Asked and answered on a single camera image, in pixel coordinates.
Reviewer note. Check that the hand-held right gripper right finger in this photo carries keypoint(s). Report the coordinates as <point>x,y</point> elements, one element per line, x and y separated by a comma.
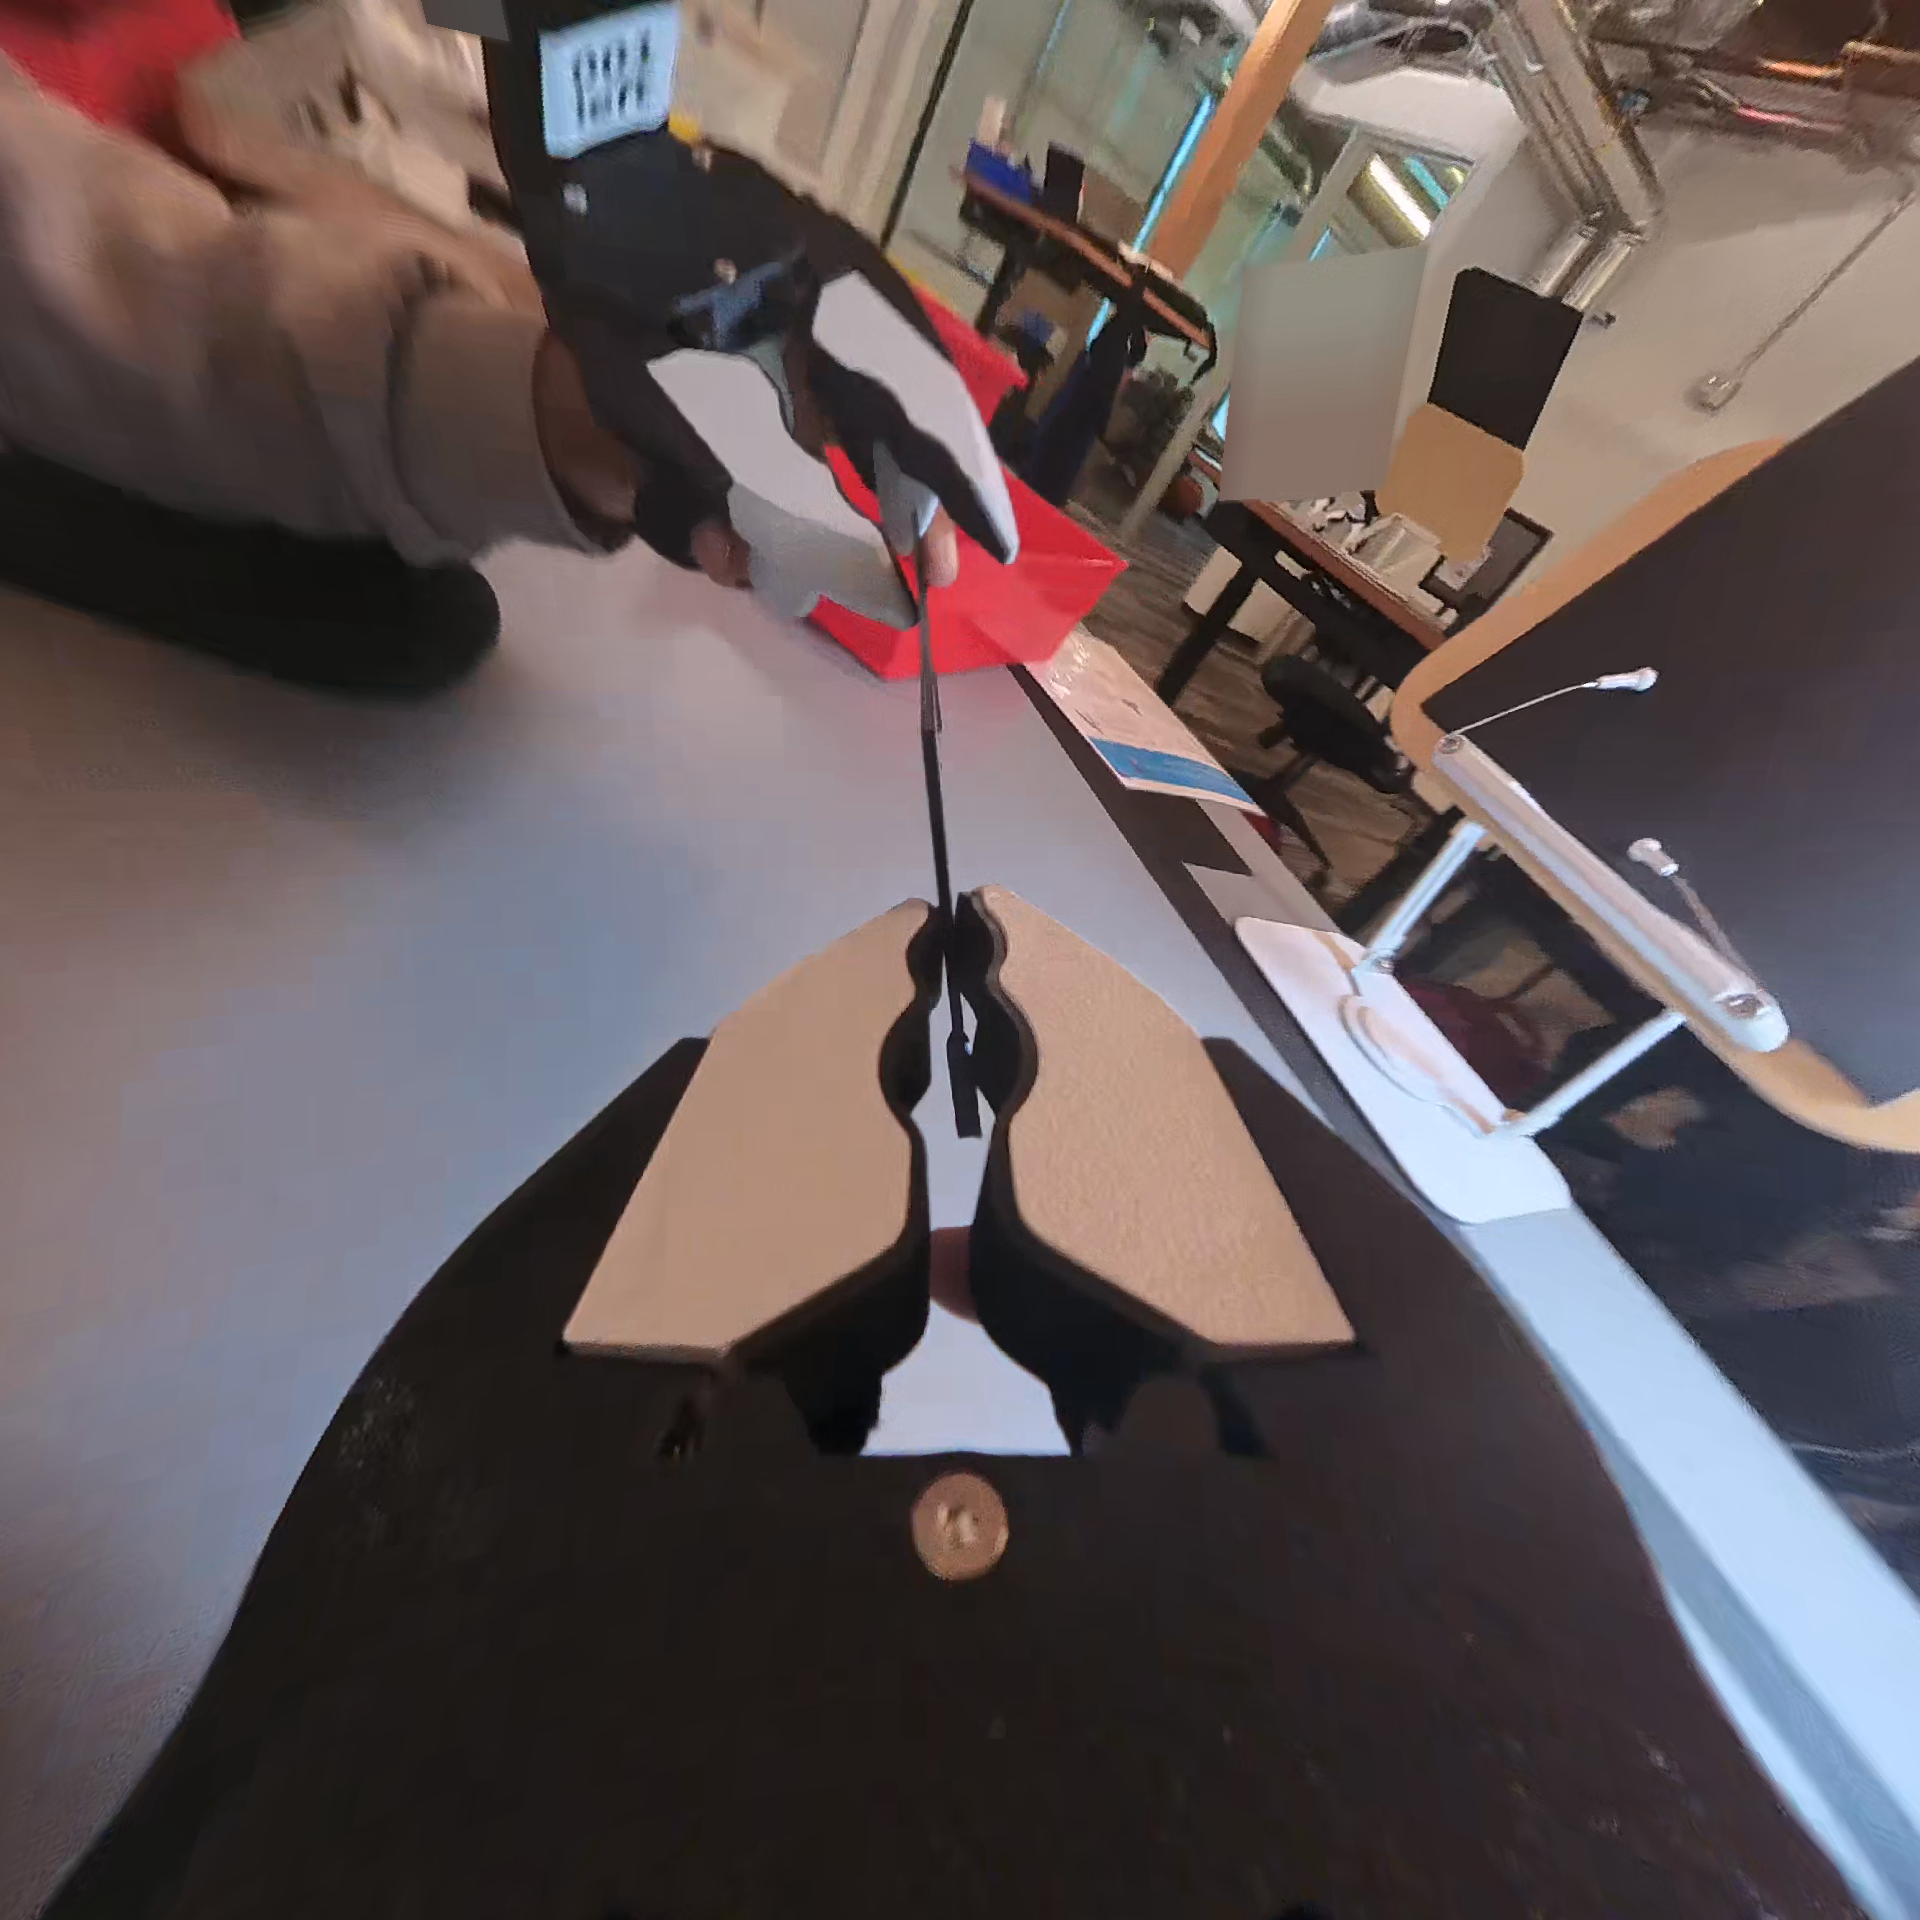
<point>1155,1185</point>

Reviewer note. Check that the wooden desk black frame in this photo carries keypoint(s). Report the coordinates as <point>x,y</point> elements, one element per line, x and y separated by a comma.
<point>1080,255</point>

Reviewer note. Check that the white metal bracket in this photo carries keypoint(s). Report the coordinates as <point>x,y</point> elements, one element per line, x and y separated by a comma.
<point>1589,885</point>

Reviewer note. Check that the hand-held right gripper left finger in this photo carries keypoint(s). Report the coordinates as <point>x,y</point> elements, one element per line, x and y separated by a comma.
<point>750,1185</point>

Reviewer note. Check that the long wooden desk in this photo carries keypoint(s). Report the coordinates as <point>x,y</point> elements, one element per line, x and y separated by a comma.
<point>1319,570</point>

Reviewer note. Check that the silver ventilation duct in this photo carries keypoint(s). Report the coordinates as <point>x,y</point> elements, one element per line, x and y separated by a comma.
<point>1576,135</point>

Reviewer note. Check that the white metal rod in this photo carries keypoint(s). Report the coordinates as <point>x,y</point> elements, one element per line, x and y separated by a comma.
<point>1606,1066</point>
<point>1424,885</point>

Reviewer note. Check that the person's right hand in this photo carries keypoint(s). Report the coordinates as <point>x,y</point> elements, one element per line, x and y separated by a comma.
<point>951,1277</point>

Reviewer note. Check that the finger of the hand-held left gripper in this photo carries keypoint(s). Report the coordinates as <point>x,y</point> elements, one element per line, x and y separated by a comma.
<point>931,389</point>
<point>750,434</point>

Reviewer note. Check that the beige chair with black cover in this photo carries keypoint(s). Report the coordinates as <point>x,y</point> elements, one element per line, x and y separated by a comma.
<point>1485,406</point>

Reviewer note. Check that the black board with wooden rim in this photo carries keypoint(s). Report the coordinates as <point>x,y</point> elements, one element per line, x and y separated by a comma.
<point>1724,674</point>

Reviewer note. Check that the black plate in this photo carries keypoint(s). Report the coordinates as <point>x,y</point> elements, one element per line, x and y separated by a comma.
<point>939,810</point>

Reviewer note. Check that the blue white paper sheet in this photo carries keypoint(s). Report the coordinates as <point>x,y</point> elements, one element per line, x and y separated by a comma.
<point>1155,751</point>

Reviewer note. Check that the red plastic basket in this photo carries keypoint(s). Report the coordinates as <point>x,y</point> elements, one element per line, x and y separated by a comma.
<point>120,45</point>

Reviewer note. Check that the person's left forearm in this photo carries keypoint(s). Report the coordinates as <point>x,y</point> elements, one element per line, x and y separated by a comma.
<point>224,346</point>

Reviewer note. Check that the low red plastic bin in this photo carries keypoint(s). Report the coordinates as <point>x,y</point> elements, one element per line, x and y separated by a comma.
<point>1036,593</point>

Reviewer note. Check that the person's left hand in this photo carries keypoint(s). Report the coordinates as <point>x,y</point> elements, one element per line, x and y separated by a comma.
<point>585,434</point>

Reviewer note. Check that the dark red floor container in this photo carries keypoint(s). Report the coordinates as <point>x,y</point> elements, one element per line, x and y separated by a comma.
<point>1478,1019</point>

